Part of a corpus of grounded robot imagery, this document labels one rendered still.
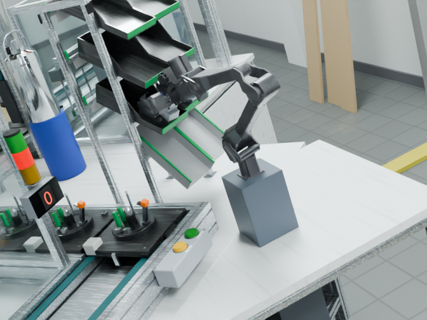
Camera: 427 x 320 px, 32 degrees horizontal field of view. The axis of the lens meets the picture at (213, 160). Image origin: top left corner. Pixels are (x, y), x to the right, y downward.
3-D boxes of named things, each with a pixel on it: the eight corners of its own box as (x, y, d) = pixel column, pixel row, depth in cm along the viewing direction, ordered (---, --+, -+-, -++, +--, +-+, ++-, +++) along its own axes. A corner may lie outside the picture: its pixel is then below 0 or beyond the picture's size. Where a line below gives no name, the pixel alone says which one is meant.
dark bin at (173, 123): (187, 117, 241) (188, 98, 236) (162, 135, 232) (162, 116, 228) (122, 86, 253) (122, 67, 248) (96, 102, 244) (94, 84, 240)
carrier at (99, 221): (124, 213, 246) (110, 181, 241) (82, 256, 228) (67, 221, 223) (70, 214, 259) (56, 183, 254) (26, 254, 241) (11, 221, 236)
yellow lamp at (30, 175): (44, 176, 210) (38, 160, 208) (33, 185, 207) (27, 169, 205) (32, 176, 213) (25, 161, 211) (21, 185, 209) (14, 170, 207)
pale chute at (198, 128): (229, 148, 259) (234, 140, 256) (208, 166, 250) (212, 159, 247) (171, 98, 264) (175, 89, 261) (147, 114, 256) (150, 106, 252)
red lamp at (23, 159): (38, 160, 208) (31, 145, 206) (27, 169, 205) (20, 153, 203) (25, 161, 211) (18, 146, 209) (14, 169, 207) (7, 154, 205)
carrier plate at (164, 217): (187, 213, 233) (185, 207, 232) (149, 257, 215) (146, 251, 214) (127, 213, 245) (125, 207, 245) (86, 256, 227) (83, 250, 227)
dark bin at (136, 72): (172, 72, 235) (173, 51, 230) (145, 89, 226) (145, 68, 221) (106, 42, 246) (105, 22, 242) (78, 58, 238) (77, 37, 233)
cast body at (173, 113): (178, 117, 236) (182, 101, 231) (168, 122, 233) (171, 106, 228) (161, 101, 239) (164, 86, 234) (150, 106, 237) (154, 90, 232)
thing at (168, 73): (189, 81, 224) (180, 61, 224) (172, 90, 220) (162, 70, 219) (178, 86, 229) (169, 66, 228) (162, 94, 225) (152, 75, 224)
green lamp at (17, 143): (31, 145, 206) (24, 129, 205) (20, 153, 203) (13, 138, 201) (18, 145, 209) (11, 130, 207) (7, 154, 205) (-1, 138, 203)
